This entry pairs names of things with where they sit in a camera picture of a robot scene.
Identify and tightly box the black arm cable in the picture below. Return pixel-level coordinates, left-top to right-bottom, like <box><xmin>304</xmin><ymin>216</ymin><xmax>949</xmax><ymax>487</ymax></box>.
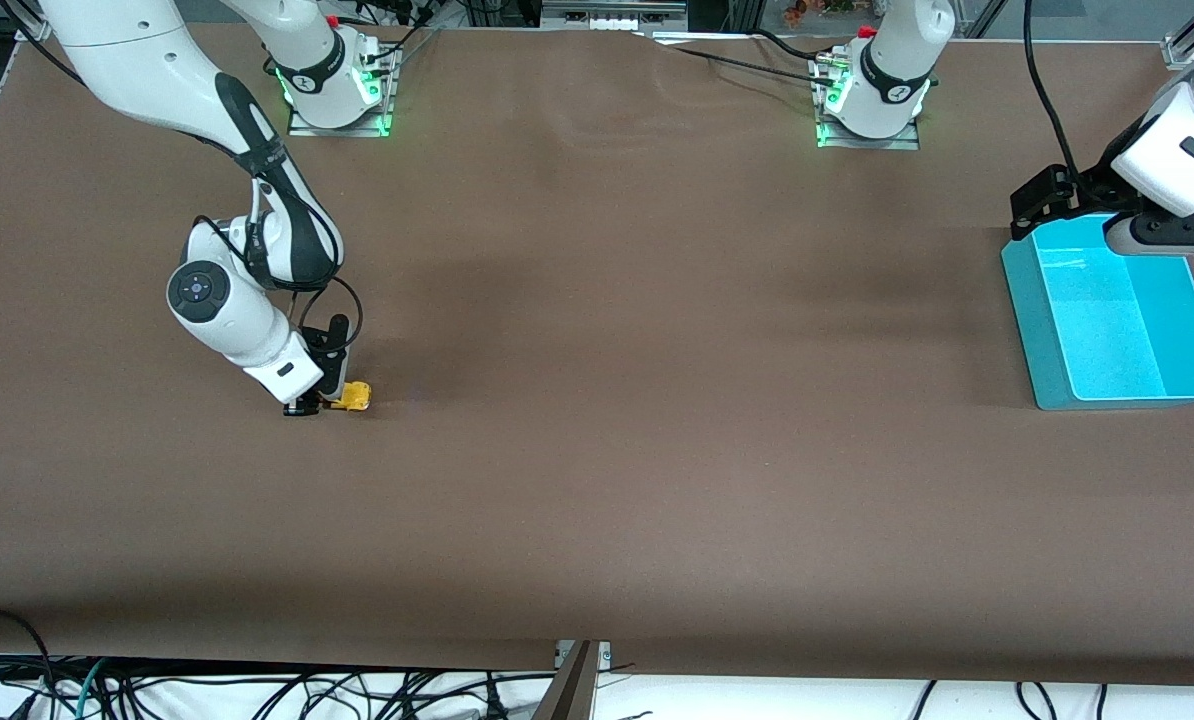
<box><xmin>1023</xmin><ymin>0</ymin><xmax>1088</xmax><ymax>179</ymax></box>
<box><xmin>191</xmin><ymin>150</ymin><xmax>365</xmax><ymax>353</ymax></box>

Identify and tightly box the black base power cable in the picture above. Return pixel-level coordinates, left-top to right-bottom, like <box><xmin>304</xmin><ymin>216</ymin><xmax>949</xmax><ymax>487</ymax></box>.
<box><xmin>637</xmin><ymin>28</ymin><xmax>840</xmax><ymax>89</ymax></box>

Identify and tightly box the black looped floor cable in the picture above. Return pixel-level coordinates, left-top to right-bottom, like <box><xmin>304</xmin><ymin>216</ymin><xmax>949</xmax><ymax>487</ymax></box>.
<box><xmin>0</xmin><ymin>606</ymin><xmax>60</xmax><ymax>706</ymax></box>

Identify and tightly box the teal floor cable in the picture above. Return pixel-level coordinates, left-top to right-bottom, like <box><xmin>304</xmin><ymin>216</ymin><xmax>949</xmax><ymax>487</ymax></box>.
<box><xmin>74</xmin><ymin>658</ymin><xmax>110</xmax><ymax>720</ymax></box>

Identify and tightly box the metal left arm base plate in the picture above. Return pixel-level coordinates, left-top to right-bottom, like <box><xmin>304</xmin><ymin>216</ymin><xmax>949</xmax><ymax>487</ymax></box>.
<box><xmin>814</xmin><ymin>55</ymin><xmax>923</xmax><ymax>151</ymax></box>

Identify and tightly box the yellow beetle toy car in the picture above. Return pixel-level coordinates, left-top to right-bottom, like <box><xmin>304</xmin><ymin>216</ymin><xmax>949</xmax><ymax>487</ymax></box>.
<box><xmin>321</xmin><ymin>381</ymin><xmax>374</xmax><ymax>414</ymax></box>

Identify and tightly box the brown table mat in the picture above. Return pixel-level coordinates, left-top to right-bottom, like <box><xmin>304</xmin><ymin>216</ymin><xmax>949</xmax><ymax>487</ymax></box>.
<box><xmin>0</xmin><ymin>18</ymin><xmax>1194</xmax><ymax>687</ymax></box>

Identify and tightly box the white power strip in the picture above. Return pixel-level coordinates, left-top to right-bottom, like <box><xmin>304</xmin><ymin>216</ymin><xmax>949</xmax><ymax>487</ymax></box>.
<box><xmin>541</xmin><ymin>0</ymin><xmax>690</xmax><ymax>32</ymax></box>

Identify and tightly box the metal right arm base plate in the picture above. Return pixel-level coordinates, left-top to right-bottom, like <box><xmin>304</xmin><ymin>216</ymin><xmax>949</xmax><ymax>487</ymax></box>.
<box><xmin>286</xmin><ymin>45</ymin><xmax>399</xmax><ymax>138</ymax></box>

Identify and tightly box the orange background object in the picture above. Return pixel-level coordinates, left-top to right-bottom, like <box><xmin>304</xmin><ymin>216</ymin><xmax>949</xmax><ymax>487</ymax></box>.
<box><xmin>781</xmin><ymin>0</ymin><xmax>860</xmax><ymax>27</ymax></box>

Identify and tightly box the turquoise plastic bin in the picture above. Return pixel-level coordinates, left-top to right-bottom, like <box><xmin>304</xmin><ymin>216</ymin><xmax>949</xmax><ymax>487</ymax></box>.
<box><xmin>1000</xmin><ymin>213</ymin><xmax>1194</xmax><ymax>412</ymax></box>

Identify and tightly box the aluminium profile post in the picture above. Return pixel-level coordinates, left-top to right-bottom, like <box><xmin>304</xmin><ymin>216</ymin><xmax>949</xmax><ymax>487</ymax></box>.
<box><xmin>531</xmin><ymin>640</ymin><xmax>613</xmax><ymax>720</ymax></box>

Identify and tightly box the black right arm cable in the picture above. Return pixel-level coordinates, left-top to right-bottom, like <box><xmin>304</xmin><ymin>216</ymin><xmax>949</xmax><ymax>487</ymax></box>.
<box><xmin>191</xmin><ymin>150</ymin><xmax>365</xmax><ymax>353</ymax></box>

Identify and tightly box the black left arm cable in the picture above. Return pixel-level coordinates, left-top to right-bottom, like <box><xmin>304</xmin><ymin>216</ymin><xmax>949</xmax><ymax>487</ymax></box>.
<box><xmin>1023</xmin><ymin>0</ymin><xmax>1088</xmax><ymax>179</ymax></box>

